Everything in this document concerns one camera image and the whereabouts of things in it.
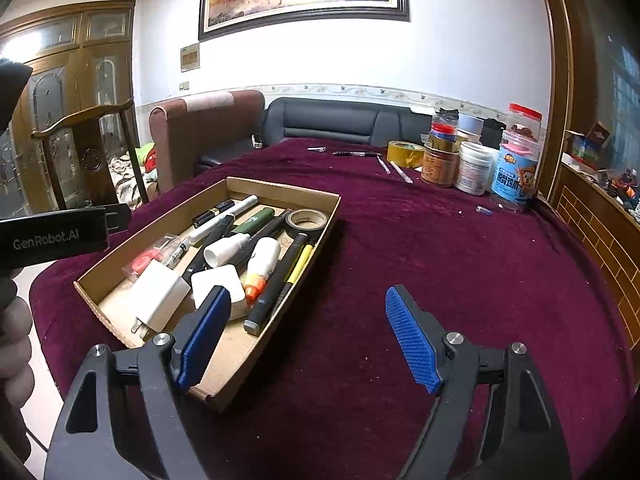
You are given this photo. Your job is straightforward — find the cardboard box tray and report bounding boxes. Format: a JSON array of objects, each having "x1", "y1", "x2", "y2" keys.
[{"x1": 74, "y1": 176, "x2": 342, "y2": 413}]

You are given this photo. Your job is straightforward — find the black bag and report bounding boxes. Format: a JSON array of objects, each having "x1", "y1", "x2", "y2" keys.
[{"x1": 479, "y1": 117, "x2": 509, "y2": 149}]

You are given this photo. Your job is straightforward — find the grey-blue lidded cup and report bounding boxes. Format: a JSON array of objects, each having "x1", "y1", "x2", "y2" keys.
[{"x1": 457, "y1": 113, "x2": 485, "y2": 144}]

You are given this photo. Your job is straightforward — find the burgundy tablecloth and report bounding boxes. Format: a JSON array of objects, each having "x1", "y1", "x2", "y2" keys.
[{"x1": 29, "y1": 137, "x2": 636, "y2": 480}]

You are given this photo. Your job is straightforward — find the clear jar red lid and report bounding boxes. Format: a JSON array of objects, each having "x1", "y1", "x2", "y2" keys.
[{"x1": 504, "y1": 103, "x2": 544, "y2": 144}]

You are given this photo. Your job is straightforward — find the white plastic jar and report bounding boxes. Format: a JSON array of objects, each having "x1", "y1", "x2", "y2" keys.
[{"x1": 454, "y1": 141, "x2": 496, "y2": 195}]

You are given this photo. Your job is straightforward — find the white glue bottle orange cap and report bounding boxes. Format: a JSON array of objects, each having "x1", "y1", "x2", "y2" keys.
[{"x1": 243, "y1": 236, "x2": 282, "y2": 305}]

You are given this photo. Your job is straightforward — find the jar with red blue lid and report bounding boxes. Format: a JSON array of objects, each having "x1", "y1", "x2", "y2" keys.
[{"x1": 429, "y1": 109, "x2": 460, "y2": 151}]

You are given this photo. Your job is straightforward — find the black lipstick tube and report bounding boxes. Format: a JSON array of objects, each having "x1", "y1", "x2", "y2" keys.
[{"x1": 192, "y1": 199, "x2": 236, "y2": 227}]

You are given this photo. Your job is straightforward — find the pile of assorted clutter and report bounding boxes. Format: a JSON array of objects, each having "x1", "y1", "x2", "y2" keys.
[{"x1": 602, "y1": 167, "x2": 640, "y2": 221}]

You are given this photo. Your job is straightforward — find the clear jar blue label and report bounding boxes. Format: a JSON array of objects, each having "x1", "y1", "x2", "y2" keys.
[{"x1": 489, "y1": 132, "x2": 541, "y2": 211}]

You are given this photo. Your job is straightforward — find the black tape roll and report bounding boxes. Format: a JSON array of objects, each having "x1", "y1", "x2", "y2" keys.
[{"x1": 285, "y1": 208, "x2": 330, "y2": 245}]

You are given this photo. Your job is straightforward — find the yellow tape roll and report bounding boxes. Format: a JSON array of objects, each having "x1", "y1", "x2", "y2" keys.
[{"x1": 386, "y1": 140, "x2": 425, "y2": 169}]

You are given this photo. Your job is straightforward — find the white plastic tube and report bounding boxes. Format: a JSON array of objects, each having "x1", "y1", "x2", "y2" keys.
[{"x1": 203, "y1": 233, "x2": 251, "y2": 269}]

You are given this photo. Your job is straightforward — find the open colourful carton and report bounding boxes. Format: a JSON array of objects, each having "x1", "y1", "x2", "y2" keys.
[{"x1": 564, "y1": 121, "x2": 612, "y2": 166}]

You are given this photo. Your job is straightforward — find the person's left hand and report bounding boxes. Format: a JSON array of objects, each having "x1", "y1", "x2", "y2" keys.
[{"x1": 0, "y1": 267, "x2": 37, "y2": 463}]

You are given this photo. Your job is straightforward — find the yellow and black pen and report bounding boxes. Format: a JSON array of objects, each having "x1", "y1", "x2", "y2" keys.
[{"x1": 243, "y1": 234, "x2": 315, "y2": 337}]

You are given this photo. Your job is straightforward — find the wooden glass-panel door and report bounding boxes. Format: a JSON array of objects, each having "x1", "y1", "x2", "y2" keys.
[{"x1": 0, "y1": 0, "x2": 137, "y2": 217}]

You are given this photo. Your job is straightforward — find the black art marker white ends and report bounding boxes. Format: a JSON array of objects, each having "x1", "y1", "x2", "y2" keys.
[{"x1": 252, "y1": 232, "x2": 307, "y2": 311}]

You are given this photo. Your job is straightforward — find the black leather sofa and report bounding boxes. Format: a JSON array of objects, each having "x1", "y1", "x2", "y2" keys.
[{"x1": 195, "y1": 97, "x2": 436, "y2": 176}]

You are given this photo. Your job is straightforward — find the brown armchair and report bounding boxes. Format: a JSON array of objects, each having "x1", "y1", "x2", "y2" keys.
[{"x1": 148, "y1": 90, "x2": 266, "y2": 194}]

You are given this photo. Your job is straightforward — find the green marker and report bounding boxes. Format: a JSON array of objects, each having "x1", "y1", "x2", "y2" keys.
[{"x1": 230, "y1": 206, "x2": 276, "y2": 235}]

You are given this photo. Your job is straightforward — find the white marker pen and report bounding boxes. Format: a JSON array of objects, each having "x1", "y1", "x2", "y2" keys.
[{"x1": 187, "y1": 194, "x2": 260, "y2": 244}]

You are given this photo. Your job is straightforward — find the brown label jar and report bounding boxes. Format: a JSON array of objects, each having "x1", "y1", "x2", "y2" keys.
[{"x1": 420, "y1": 142, "x2": 460, "y2": 189}]

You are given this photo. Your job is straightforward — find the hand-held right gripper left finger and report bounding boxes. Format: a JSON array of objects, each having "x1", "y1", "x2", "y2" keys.
[{"x1": 47, "y1": 285, "x2": 233, "y2": 480}]

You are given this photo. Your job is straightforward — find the pile of clothes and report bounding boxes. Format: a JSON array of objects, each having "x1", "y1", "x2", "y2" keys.
[{"x1": 107, "y1": 142, "x2": 159, "y2": 206}]

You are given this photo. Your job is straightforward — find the wooden partition frame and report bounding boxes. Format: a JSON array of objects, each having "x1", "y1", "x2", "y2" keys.
[{"x1": 536, "y1": 0, "x2": 576, "y2": 203}]

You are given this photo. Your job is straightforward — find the white square wall charger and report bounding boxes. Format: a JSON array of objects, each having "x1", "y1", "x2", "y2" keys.
[{"x1": 191, "y1": 264, "x2": 249, "y2": 320}]

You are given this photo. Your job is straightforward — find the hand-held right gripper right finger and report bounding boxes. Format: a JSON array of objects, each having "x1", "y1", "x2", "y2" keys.
[{"x1": 385, "y1": 285, "x2": 571, "y2": 480}]

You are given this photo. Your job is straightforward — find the black marker red cap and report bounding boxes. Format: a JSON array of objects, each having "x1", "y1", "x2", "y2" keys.
[{"x1": 181, "y1": 214, "x2": 237, "y2": 285}]

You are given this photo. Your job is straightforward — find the carved wooden chair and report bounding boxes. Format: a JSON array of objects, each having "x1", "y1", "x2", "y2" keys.
[{"x1": 31, "y1": 98, "x2": 150, "y2": 209}]

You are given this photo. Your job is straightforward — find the wooden counter brick pattern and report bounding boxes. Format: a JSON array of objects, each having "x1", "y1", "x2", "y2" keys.
[{"x1": 550, "y1": 160, "x2": 640, "y2": 341}]

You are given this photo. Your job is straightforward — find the small framed wall plaque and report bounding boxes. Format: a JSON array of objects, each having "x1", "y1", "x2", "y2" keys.
[{"x1": 179, "y1": 43, "x2": 201, "y2": 72}]

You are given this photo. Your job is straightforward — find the clear packet with pink ring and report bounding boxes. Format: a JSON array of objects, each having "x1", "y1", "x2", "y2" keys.
[{"x1": 121, "y1": 234, "x2": 181, "y2": 281}]

